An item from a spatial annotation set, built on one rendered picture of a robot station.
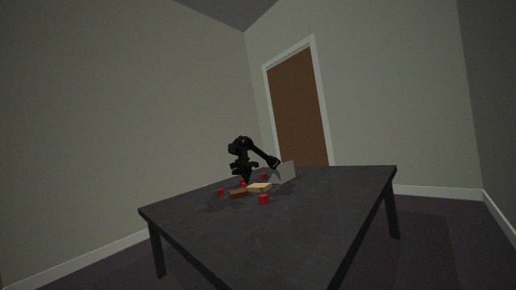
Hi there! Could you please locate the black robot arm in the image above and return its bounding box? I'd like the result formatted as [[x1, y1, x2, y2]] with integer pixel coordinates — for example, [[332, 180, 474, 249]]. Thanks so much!
[[228, 135, 281, 170]]

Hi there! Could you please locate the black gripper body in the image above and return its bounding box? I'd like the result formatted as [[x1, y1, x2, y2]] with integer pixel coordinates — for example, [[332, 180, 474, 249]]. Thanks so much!
[[232, 155, 259, 175]]

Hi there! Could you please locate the brown square block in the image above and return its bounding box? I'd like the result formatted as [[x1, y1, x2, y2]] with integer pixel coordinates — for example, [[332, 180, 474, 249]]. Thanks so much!
[[229, 188, 248, 200]]

